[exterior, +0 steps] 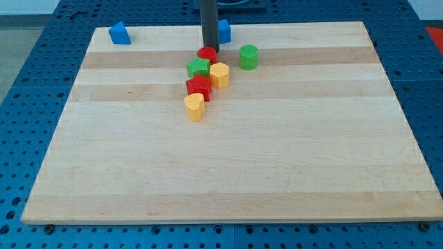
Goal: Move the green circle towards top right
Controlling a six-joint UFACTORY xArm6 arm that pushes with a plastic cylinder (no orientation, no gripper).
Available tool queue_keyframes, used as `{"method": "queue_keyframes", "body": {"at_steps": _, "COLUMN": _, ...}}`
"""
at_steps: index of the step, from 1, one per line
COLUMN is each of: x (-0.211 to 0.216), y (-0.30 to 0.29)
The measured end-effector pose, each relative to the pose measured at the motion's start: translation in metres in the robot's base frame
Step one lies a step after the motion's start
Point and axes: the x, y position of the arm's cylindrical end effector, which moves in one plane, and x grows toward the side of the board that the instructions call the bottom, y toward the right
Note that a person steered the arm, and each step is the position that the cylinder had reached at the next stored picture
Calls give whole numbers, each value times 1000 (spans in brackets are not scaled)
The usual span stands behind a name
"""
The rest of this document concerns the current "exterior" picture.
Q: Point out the green cylinder block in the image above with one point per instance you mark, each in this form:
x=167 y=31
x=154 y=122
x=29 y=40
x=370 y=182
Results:
x=248 y=57

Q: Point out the yellow heart block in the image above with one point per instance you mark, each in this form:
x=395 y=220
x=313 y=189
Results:
x=195 y=106

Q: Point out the red star block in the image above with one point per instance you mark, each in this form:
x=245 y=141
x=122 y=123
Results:
x=200 y=84

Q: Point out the yellow hexagon block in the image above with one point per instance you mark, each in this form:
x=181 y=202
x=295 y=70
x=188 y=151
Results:
x=219 y=74

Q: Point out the green star block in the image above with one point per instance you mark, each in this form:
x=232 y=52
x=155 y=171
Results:
x=198 y=66

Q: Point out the red cylinder block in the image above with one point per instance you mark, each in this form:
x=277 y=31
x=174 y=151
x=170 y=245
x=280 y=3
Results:
x=209 y=53

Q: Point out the wooden board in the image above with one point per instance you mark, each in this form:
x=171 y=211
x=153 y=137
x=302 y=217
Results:
x=313 y=134

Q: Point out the blue cube block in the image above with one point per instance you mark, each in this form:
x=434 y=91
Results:
x=225 y=33

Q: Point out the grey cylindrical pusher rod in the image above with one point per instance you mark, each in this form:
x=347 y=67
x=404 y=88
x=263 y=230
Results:
x=209 y=23

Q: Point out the blue triangle block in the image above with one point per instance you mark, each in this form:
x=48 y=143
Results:
x=119 y=34

